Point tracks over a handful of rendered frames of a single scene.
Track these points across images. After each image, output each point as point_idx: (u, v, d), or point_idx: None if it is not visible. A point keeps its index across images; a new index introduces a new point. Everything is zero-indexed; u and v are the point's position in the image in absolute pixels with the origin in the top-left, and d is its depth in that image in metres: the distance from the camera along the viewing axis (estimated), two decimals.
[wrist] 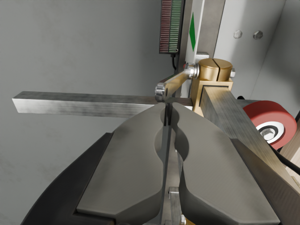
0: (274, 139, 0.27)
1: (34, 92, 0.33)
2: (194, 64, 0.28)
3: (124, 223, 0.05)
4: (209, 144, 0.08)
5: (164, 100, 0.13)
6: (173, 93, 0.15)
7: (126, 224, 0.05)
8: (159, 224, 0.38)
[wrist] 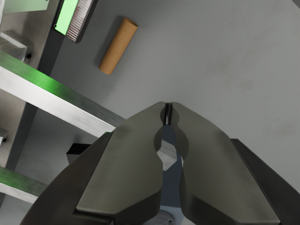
0: None
1: (297, 3, 0.17)
2: None
3: (124, 223, 0.05)
4: (209, 144, 0.08)
5: None
6: None
7: (126, 224, 0.05)
8: None
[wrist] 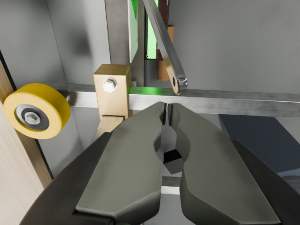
0: None
1: None
2: None
3: (124, 223, 0.05)
4: (210, 145, 0.08)
5: (177, 67, 0.11)
6: (163, 43, 0.12)
7: (126, 224, 0.05)
8: None
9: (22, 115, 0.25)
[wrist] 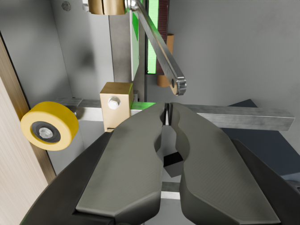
0: None
1: None
2: (131, 10, 0.24)
3: (124, 223, 0.05)
4: (210, 145, 0.08)
5: (176, 69, 0.11)
6: (162, 53, 0.13)
7: (126, 224, 0.05)
8: None
9: (37, 130, 0.29)
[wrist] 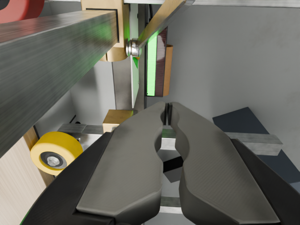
0: None
1: None
2: (131, 54, 0.26)
3: (124, 223, 0.05)
4: (209, 144, 0.08)
5: None
6: (165, 0, 0.12)
7: (126, 224, 0.05)
8: None
9: (45, 158, 0.31)
